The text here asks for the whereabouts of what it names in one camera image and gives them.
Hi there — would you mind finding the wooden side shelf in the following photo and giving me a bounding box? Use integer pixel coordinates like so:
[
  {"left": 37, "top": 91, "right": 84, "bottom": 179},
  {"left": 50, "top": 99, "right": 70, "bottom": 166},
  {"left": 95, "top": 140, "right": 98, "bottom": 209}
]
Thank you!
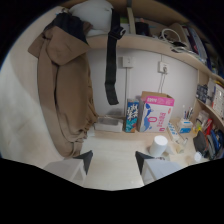
[{"left": 192, "top": 69, "right": 224, "bottom": 133}]

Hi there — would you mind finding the pink white milk carton box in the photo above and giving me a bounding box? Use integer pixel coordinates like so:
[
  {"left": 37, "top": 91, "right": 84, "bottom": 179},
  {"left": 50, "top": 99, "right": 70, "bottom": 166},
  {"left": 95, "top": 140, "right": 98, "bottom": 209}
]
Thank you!
[{"left": 137, "top": 90, "right": 176, "bottom": 134}]

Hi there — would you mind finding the white pillow bundle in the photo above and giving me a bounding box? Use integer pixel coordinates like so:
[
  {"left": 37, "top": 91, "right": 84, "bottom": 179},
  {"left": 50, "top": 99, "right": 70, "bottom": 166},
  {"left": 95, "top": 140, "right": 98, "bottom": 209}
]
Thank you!
[{"left": 68, "top": 0, "right": 115, "bottom": 33}]

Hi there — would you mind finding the black hanging strap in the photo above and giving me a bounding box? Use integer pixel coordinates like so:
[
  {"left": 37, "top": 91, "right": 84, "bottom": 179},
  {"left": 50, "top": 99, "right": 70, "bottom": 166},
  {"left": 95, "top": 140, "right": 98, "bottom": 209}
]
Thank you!
[{"left": 104, "top": 8, "right": 127, "bottom": 106}]

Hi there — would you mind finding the white wall switch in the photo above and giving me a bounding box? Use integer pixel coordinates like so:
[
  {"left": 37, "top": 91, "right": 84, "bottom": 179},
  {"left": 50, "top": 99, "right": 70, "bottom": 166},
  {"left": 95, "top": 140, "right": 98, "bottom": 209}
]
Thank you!
[{"left": 121, "top": 55, "right": 134, "bottom": 69}]

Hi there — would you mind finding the small white round container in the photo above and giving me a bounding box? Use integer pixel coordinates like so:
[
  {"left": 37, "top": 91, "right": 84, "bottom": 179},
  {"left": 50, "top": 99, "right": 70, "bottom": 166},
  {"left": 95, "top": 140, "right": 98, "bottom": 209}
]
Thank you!
[{"left": 193, "top": 151, "right": 204, "bottom": 163}]

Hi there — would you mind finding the blue white pen holder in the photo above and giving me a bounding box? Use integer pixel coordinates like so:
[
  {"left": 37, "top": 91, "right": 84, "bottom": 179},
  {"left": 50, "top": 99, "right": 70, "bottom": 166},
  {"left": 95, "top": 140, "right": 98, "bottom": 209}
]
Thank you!
[{"left": 176, "top": 118, "right": 194, "bottom": 135}]

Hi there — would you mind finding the white cylinder cup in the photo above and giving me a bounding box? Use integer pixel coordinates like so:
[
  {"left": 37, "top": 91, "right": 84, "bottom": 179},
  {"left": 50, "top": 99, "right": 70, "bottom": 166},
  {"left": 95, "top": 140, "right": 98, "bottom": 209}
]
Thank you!
[{"left": 148, "top": 134, "right": 169, "bottom": 158}]

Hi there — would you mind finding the white wall socket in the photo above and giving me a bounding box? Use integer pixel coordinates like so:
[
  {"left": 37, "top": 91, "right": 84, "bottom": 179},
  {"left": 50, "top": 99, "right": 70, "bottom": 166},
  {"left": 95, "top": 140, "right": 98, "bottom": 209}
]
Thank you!
[{"left": 157, "top": 61, "right": 170, "bottom": 75}]

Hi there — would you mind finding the wooden shelf board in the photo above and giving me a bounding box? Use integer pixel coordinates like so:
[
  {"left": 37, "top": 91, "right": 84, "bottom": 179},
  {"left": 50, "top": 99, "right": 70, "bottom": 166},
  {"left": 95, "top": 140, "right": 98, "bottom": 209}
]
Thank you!
[{"left": 85, "top": 32, "right": 224, "bottom": 84}]

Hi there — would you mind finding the grey flat tray box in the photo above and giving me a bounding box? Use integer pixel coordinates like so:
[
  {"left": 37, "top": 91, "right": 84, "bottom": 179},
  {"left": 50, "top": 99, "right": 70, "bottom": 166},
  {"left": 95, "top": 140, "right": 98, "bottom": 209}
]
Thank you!
[{"left": 93, "top": 115, "right": 126, "bottom": 133}]

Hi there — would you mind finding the brown hooded coat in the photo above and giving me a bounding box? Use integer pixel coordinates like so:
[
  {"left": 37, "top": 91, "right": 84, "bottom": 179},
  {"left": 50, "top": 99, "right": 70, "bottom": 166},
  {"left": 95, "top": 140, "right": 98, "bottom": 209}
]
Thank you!
[{"left": 27, "top": 12, "right": 100, "bottom": 159}]

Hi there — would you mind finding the white power strip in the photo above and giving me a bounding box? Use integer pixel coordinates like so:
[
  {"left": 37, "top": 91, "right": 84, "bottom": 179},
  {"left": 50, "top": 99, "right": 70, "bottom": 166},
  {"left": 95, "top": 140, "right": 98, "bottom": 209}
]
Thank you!
[{"left": 166, "top": 121, "right": 185, "bottom": 145}]

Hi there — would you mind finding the white cable bundle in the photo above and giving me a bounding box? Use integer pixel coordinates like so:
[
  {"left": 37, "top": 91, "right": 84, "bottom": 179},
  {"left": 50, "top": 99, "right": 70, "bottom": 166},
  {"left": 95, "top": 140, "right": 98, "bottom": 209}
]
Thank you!
[{"left": 159, "top": 27, "right": 188, "bottom": 54}]

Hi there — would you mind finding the blue drink carton box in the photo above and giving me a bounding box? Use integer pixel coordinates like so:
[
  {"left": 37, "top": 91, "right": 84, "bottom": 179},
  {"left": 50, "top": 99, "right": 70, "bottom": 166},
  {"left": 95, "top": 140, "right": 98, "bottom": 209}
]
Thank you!
[{"left": 124, "top": 98, "right": 141, "bottom": 134}]

